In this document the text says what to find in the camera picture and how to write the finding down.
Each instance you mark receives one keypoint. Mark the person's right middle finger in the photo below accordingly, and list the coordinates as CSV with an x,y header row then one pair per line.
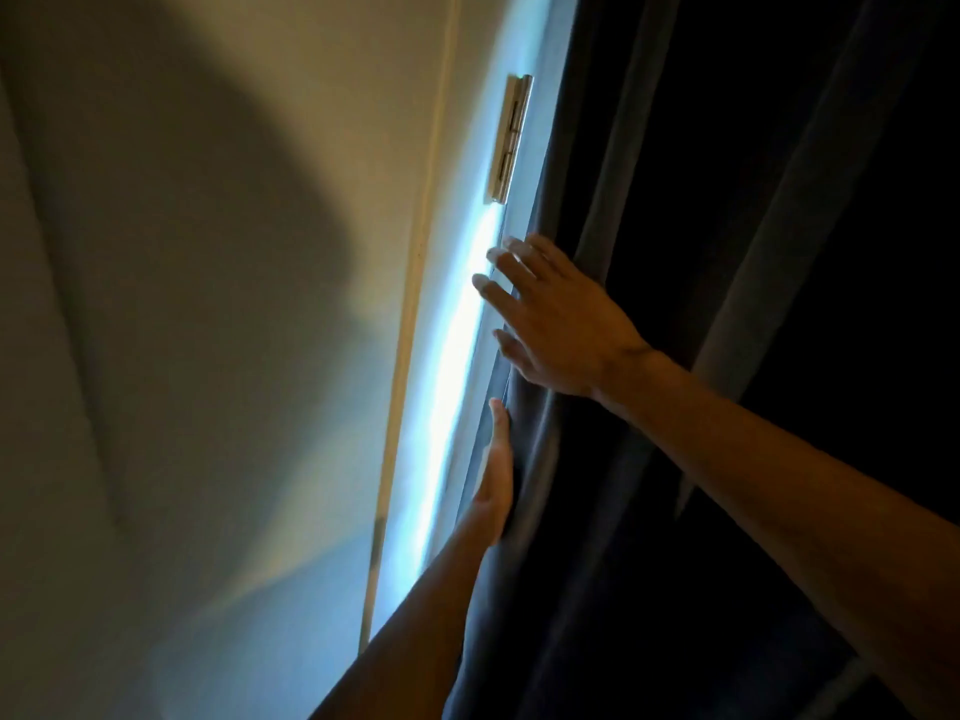
x,y
513,271

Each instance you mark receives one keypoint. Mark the light wooden trim strip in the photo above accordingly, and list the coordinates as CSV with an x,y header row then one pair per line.
x,y
414,277

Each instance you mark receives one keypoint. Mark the person's right hand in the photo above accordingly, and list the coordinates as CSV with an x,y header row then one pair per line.
x,y
570,329

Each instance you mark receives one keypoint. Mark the person's right forearm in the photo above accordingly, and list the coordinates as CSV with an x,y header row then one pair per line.
x,y
787,502

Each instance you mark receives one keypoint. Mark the white window frame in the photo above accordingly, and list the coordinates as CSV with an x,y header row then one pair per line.
x,y
457,352

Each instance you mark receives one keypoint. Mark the dark grey curtain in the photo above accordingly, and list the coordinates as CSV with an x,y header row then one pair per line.
x,y
750,157

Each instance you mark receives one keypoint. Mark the person's left hand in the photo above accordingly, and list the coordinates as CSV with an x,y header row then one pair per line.
x,y
498,479

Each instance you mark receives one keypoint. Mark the person's left fingers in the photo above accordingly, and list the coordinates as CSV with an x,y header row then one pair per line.
x,y
500,442

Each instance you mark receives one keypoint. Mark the person's left forearm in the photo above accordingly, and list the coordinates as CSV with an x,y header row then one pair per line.
x,y
427,622

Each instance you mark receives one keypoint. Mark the brass metal hinge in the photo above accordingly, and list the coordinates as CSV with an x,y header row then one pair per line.
x,y
510,138

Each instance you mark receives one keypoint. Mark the person's right thumb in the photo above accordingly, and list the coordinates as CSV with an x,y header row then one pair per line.
x,y
508,346

